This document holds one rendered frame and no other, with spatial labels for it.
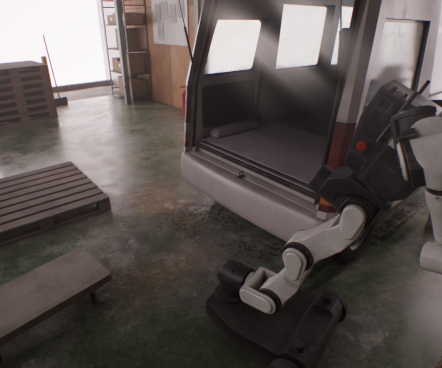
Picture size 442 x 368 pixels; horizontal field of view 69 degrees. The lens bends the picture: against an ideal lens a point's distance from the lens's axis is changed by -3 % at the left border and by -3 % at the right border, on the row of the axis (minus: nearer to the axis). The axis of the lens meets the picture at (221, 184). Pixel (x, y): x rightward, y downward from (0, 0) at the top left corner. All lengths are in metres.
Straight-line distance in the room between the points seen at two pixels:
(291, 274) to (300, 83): 2.45
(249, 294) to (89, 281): 0.92
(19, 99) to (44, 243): 4.00
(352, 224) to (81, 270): 1.56
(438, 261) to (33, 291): 1.92
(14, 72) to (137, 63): 2.33
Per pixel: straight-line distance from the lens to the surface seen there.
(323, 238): 1.42
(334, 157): 1.82
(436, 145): 0.70
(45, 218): 3.02
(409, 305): 2.40
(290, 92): 3.52
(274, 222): 2.11
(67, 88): 9.32
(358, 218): 1.29
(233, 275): 1.81
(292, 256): 1.47
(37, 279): 2.24
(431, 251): 0.86
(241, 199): 2.26
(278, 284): 1.68
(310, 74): 3.74
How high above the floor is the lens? 1.54
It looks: 26 degrees down
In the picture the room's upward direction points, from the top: straight up
